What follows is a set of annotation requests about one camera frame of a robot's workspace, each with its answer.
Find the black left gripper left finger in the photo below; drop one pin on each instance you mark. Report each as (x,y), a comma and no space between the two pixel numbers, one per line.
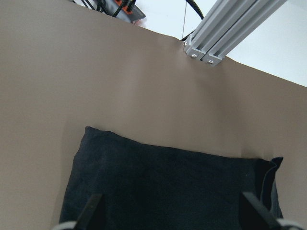
(92,216)

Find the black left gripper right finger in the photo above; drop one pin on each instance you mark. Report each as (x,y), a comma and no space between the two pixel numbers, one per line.
(253,215)

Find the black graphic t-shirt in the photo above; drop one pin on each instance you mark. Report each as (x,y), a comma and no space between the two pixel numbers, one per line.
(149,187)

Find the aluminium frame post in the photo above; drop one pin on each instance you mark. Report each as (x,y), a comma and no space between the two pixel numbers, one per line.
(227,24)

